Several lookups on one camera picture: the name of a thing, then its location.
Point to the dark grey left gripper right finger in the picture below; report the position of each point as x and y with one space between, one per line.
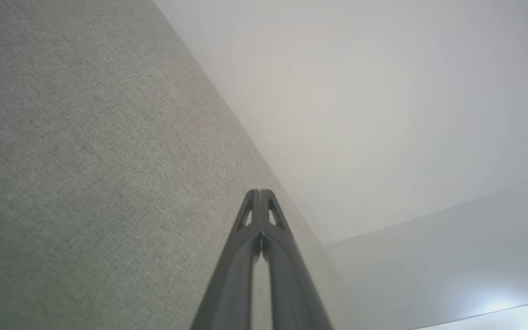
291 284

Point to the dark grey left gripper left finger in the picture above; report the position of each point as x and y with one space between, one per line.
232 275

